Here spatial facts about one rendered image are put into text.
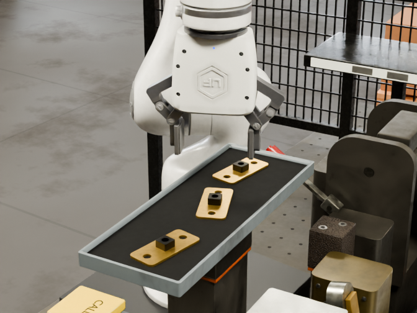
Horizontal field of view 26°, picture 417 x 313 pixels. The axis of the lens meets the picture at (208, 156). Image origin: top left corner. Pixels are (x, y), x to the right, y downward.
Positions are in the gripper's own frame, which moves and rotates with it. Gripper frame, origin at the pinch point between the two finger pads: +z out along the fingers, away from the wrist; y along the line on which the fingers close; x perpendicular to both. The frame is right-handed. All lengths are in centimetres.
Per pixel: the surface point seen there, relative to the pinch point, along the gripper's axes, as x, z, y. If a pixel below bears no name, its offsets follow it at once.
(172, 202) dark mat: -0.3, 8.2, -5.6
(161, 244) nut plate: -12.8, 7.3, -4.5
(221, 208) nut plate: -1.6, 7.9, 1.0
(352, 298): -9.3, 14.7, 17.9
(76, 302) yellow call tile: -24.6, 8.2, -11.3
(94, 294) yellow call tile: -22.8, 8.2, -9.8
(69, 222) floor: 200, 124, -86
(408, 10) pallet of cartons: 348, 73, 47
